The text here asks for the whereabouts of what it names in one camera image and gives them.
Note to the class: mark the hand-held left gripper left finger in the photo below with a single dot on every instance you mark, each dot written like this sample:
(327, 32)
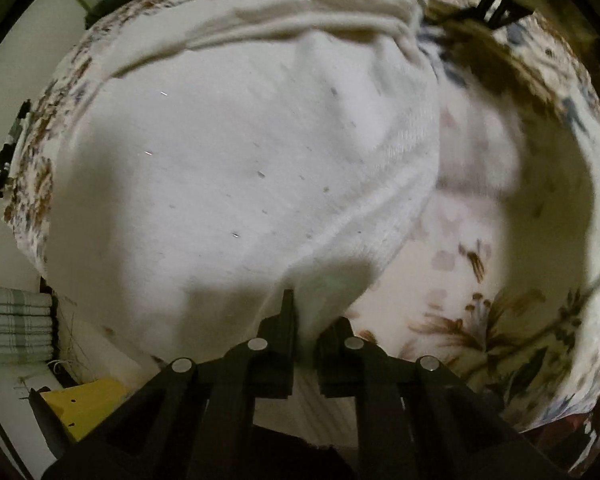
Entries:
(280, 330)

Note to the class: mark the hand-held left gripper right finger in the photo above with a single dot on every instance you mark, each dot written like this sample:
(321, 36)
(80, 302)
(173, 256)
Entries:
(332, 347)

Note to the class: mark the white knit garment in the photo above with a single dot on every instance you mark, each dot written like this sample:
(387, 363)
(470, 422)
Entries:
(240, 160)

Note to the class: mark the floral printed bedsheet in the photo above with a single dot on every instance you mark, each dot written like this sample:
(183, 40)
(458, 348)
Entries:
(505, 220)

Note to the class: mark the green plaid folded cloth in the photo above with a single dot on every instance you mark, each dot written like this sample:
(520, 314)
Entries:
(15, 322)

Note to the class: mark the black white patterned object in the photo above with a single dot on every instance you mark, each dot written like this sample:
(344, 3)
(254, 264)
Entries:
(11, 147)

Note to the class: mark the yellow plastic object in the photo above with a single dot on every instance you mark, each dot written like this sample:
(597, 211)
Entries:
(82, 402)

